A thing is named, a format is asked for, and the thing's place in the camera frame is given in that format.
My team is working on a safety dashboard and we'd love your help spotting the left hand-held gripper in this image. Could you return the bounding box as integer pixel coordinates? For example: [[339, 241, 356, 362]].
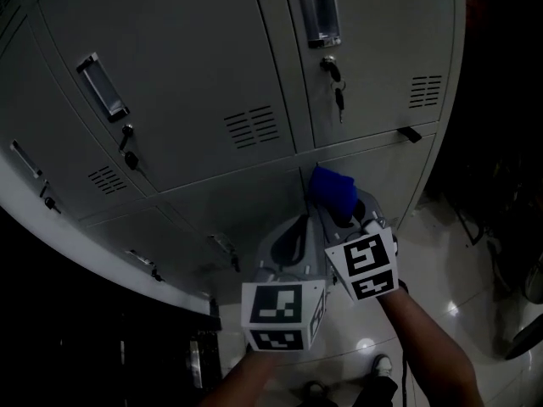
[[240, 215, 329, 354]]

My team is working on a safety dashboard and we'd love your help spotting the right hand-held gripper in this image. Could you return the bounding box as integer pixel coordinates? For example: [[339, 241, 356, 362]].
[[311, 188, 400, 304]]

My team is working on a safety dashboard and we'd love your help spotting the blue cloth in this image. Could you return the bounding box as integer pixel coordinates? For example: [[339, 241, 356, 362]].
[[308, 166, 357, 225]]

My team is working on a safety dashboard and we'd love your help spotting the grey metal locker door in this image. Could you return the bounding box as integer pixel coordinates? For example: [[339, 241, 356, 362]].
[[316, 133, 438, 233]]

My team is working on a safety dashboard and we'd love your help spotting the grey metal locker cabinet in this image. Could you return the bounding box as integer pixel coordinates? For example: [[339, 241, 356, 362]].
[[0, 0, 467, 309]]

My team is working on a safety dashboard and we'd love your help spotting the person's right forearm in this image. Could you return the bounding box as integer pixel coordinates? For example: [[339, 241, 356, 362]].
[[376, 286, 487, 407]]

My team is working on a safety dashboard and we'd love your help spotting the person's left forearm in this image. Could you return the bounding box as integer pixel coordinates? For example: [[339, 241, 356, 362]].
[[199, 348, 290, 407]]

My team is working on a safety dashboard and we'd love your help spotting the black locker door handle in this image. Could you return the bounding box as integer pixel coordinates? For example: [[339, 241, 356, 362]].
[[396, 126, 423, 144]]

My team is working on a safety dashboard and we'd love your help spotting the person's left leg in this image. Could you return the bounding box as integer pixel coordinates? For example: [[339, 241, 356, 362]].
[[292, 378, 341, 407]]

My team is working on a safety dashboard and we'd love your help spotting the person's leg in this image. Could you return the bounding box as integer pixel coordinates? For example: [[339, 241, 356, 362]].
[[353, 374, 400, 407], [292, 378, 341, 407]]

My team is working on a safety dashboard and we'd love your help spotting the person's white right shoe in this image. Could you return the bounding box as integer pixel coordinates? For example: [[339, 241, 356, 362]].
[[372, 353, 394, 379]]

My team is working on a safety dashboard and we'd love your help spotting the person's right leg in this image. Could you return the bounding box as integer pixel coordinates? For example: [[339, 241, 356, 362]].
[[353, 374, 400, 407]]

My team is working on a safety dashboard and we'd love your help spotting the black oval case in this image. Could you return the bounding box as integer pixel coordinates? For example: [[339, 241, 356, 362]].
[[503, 323, 543, 361]]

